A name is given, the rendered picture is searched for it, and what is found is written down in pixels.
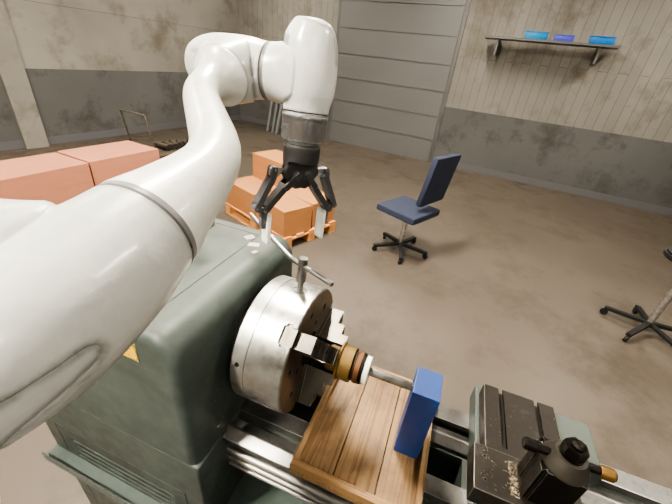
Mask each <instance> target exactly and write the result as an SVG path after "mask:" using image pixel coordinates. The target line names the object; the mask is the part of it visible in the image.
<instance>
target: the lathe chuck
mask: <svg viewBox="0 0 672 504"><path fill-rule="evenodd" d="M297 286H298V282H297V281H296V279H292V280H290V281H288V282H286V283H285V284H284V285H283V286H282V287H280V289H279V290H278V291H277V292H276V293H275V294H274V296H273V297H272V299H271V300H270V302H269V303H268V305H267V306H266V308H265V310H264V312H263V314H262V315H261V317H260V319H259V322H258V324H257V326H256V328H255V331H254V333H253V336H252V339H251V342H250V345H249V348H248V351H247V355H246V359H245V364H244V371H243V389H244V393H245V395H246V397H247V398H248V399H249V400H252V401H254V402H256V403H259V402H262V403H264V404H266V405H268V406H269V407H268V408H270V409H272V410H275V411H277V412H279V413H282V414H286V413H288V412H289V411H291V410H292V409H293V408H294V405H295V401H296V397H297V392H298V388H299V384H300V380H301V375H302V371H303V367H302V366H301V362H302V357H303V354H301V353H299V352H298V351H296V350H294V349H292V348H290V347H288V346H285V349H284V348H282V347H280V345H281V344H280V343H279V341H280V339H281V337H282V334H283V332H284V329H285V327H286V326H287V327H288V326H289V324H290V325H293V328H294V329H296V330H298V331H299V332H302V333H305V334H308V335H311V334H312V333H313V332H314V331H315V332H317V330H318V329H319V327H320V325H321V323H322V321H323V320H324V318H325V316H326V314H327V312H328V310H329V309H330V307H331V305H332V303H333V299H332V294H331V292H330V290H329V289H327V288H324V287H321V286H317V285H314V284H311V283H308V282H305V283H304V286H303V288H304V289H306V290H307V292H306V293H305V294H296V293H294V292H293V289H294V288H296V287H297ZM258 401H259V402H258ZM259 404H260V403H259Z"/></svg>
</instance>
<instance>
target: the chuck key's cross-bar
mask: <svg viewBox="0 0 672 504"><path fill-rule="evenodd" d="M249 217H250V218H251V219H252V220H253V221H254V222H255V223H256V224H257V225H258V226H259V220H258V218H257V217H256V216H255V215H254V214H253V213H249ZM270 240H271V241H272V242H273V243H274V244H275V245H276V246H277V247H278V248H279V249H280V251H281V252H282V253H283V254H284V255H285V256H286V257H287V258H288V259H289V260H290V261H291V262H293V263H294V264H296V265H298V259H296V258H295V257H293V256H292V255H291V254H290V253H289V252H288V251H287V250H286V249H285V248H284V246H283V245H282V244H281V243H280V242H279V241H278V240H277V239H276V238H275V237H274V236H273V235H272V234H270ZM303 269H304V270H305V271H307V272H308V273H310V274H311V275H313V276H314V277H316V278H318V279H319V280H321V281H322V282H324V283H325V284H327V285H328V286H330V287H332V286H333V285H334V282H333V281H331V280H329V279H328V278H326V277H325V276H323V275H321V274H320V273H318V272H317V271H315V270H314V269H312V268H310V267H309V266H307V265H305V266H304V267H303Z"/></svg>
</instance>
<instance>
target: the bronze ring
mask: <svg viewBox="0 0 672 504"><path fill-rule="evenodd" d="M331 346H332V347H335V348H338V349H339V350H340V351H339V354H338V357H337V359H336V363H335V366H332V365H330V364H327V363H325V364H324V368H325V369H327V370H329V371H332V372H333V379H334V380H336V379H339V380H342V381H345V382H347V383H348V382H349V380H351V382H352V383H355V384H360V379H361V375H362V371H363V368H364V365H365V362H366V359H367V357H368V356H369V354H367V353H366V352H363V351H361V352H359V348H357V347H354V346H351V345H348V342H344V343H343V345H342V347H340V346H337V345H335V344H333V345H331Z"/></svg>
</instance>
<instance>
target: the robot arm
mask: <svg viewBox="0 0 672 504"><path fill-rule="evenodd" d="M185 67H186V70H187V72H188V74H189V76H188V78H187V79H186V81H185V84H184V87H183V103H184V110H185V116H186V122H187V128H188V134H189V141H188V143H187V144H186V145H185V146H184V147H183V148H181V149H180V150H178V151H176V152H174V153H172V154H170V155H168V156H166V157H164V158H161V159H159V160H157V161H154V162H152V163H150V164H147V165H145V166H143V167H141V168H138V169H135V170H133V171H130V172H127V173H125V174H122V175H119V176H117V177H114V178H111V179H108V180H106V181H104V182H102V183H100V184H99V185H97V186H95V187H93V188H91V189H89V190H87V191H85V192H83V193H82V194H80V195H78V196H76V197H74V198H72V199H70V200H67V201H65V202H63V203H61V204H59V205H55V204H54V203H52V202H49V201H46V200H13V199H1V198H0V450H1V449H3V448H6V447H8V446H10V445H11V444H13V443H14V442H16V441H17V440H19V439H20V438H22V437H23V436H25V435H26V434H28V433H29V432H31V431H33V430H34V429H36V428H37V427H39V426H40V425H42V424H43V423H44V422H46V421H47V420H48V419H50V418H51V417H53V416H54V415H55V414H57V413H58V412H59V411H61V410H62V409H64V408H65V407H66V406H67V405H69V404H70V403H71V402H72V401H74V400H75V399H76V398H77V397H78V396H80V395H81V394H82V393H83V392H85V391H86V390H87V389H88V388H89V387H90V386H91V385H92V384H94V383H95V382H96V381H97V380H98V379H99V378H100V377H101V376H102V375H103V374H104V373H106V372H107V371H108V370H109V369H110V368H111V367H112V366H113V365H114V364H115V363H116V362H117V361H118V360H119V359H120V358H121V356H122V355H123V354H124V353H125V352H126V351H127V350H128V349H129V348H130V347H131V346H132V345H133V343H134V342H135V341H136V340H137V339H138V338H139V337H140V335H141V334H142V333H143V332H144V331H145V330H146V328H147V327H148V326H149V325H150V324H151V322H152V321H153V320H154V319H155V318H156V316H157V315H158V314H159V313H160V311H161V310H162V309H163V308H164V306H165V305H166V304H167V303H168V301H169V300H170V298H171V297H172V295H173V293H174V291H175V290H176V288H177V286H178V284H179V283H180V281H181V279H182V278H183V276H184V275H185V273H186V272H187V270H188V269H189V267H190V266H191V264H192V263H193V261H194V260H195V258H196V257H197V255H198V253H199V251H200V248H201V246H202V244H203V242H204V240H205V238H206V236H207V234H208V232H209V230H210V228H211V226H212V224H213V222H214V220H215V219H216V217H217V215H218V213H219V211H220V209H221V207H222V206H223V204H224V202H225V201H226V199H227V197H228V195H229V194H230V192H231V190H232V188H233V186H234V184H235V181H236V179H237V176H238V173H239V169H240V165H241V145H240V141H239V137H238V135H237V132H236V130H235V128H234V125H233V123H232V121H231V119H230V117H229V115H228V113H227V111H226V109H225V107H224V106H226V107H231V106H235V105H238V104H244V103H252V102H254V101H255V100H268V101H273V102H276V103H279V104H282V105H283V111H282V126H281V137H282V138H283V139H286V140H287V141H285V143H284V147H283V165H282V167H276V166H273V165H271V164H270V165H268V167H267V173H266V177H265V178H264V180H263V182H262V184H261V186H260V188H259V190H258V192H257V194H256V196H255V197H254V199H253V201H252V203H251V205H250V207H251V209H253V210H254V211H255V212H256V213H259V227H260V228H261V229H262V237H261V240H262V241H263V242H264V243H265V244H266V245H270V234H271V219H272V215H271V214H270V213H269V212H270V211H271V209H272V208H273V207H274V206H275V205H276V204H277V202H278V201H279V200H280V199H281V198H282V196H283V195H284V194H285V193H286V192H287V191H289V190H290V189H291V188H294V189H298V188H307V187H308V188H309V189H310V191H311V192H312V194H313V196H314V197H315V199H316V200H317V202H318V203H319V205H320V207H317V213H316V222H315V230H314V235H316V236H317V237H318V238H320V239H322V238H323V232H324V224H325V223H326V222H327V218H328V212H331V211H332V208H335V207H336V206H337V203H336V199H335V196H334V192H333V189H332V185H331V181H330V169H329V168H327V167H324V166H320V168H318V167H317V164H318V163H319V157H320V149H321V148H320V146H318V144H323V143H324V142H325V136H326V128H327V122H328V114H329V109H330V106H331V104H332V101H333V98H334V94H335V88H336V81H337V69H338V45H337V37H336V34H335V32H334V30H333V28H332V27H331V25H330V24H329V23H328V22H326V21H324V20H322V19H319V18H315V17H309V16H296V17H295V18H294V19H293V20H292V22H291V23H290V24H289V26H288V28H287V30H286V31H285V36H284V42H283V41H279V42H273V41H266V40H262V39H259V38H256V37H252V36H246V35H240V34H231V33H207V34H203V35H200V36H198V37H196V38H194V39H193V40H192V41H191V42H190V43H189V44H188V46H187V48H186V51H185ZM280 174H282V176H283V178H282V179H281V180H280V181H279V182H278V185H277V186H276V188H275V189H274V190H273V191H272V192H271V193H270V191H271V189H272V187H273V186H274V184H275V182H276V179H277V177H279V175H280ZM317 175H318V176H319V177H320V181H321V185H322V188H323V191H324V195H325V198H326V199H325V198H324V196H323V195H322V193H321V191H320V190H319V188H318V185H317V183H316V182H315V180H314V179H315V178H316V176H317ZM286 183H287V184H286ZM269 193H270V195H269ZM268 195H269V196H268Z"/></svg>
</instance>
